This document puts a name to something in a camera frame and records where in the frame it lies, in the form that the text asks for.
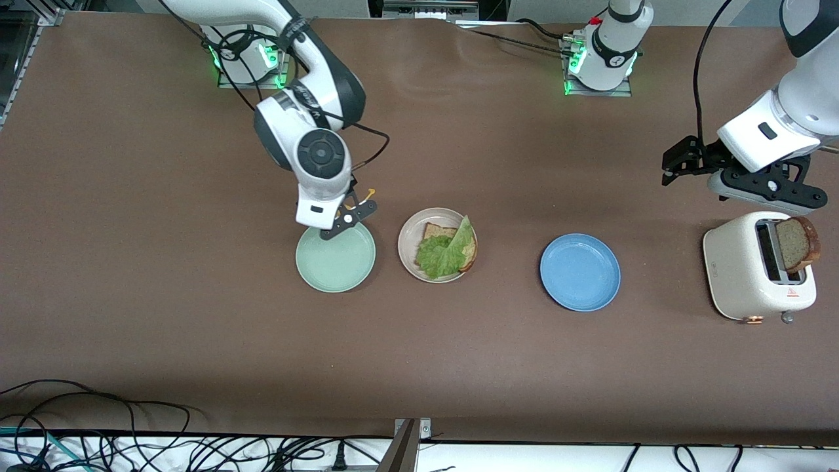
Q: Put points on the white two-slot toaster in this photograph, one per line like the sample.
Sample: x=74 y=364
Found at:
x=734 y=262

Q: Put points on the yellow mustard squeeze bottle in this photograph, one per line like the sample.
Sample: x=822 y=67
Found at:
x=369 y=193

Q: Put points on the black power plug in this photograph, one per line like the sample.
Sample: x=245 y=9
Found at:
x=339 y=455

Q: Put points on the grey metal table bracket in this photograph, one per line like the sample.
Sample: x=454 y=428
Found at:
x=403 y=452

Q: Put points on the blue plate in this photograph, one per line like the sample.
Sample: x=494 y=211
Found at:
x=580 y=272

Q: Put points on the green lettuce leaf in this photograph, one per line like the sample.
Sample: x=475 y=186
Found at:
x=442 y=259

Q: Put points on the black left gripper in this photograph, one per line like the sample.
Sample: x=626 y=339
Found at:
x=702 y=157

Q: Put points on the grey power strip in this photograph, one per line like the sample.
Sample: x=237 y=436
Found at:
x=360 y=469

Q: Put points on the brown bread slice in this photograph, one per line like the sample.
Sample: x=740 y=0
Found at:
x=796 y=246
x=436 y=231

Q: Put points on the aluminium frame with black box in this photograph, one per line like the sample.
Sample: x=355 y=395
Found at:
x=429 y=9

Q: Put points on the beige plate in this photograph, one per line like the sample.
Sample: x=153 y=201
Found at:
x=406 y=246

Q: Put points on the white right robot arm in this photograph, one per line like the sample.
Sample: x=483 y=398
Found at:
x=321 y=154

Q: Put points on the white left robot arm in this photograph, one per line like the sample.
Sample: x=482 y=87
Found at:
x=803 y=98

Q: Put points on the aluminium frame strut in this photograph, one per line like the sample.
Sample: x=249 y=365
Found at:
x=22 y=72

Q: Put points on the mint green plate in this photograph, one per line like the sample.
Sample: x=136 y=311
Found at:
x=334 y=262

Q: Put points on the brown table cover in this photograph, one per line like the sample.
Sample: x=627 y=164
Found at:
x=419 y=360

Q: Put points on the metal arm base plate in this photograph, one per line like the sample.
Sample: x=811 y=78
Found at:
x=226 y=84
x=626 y=92

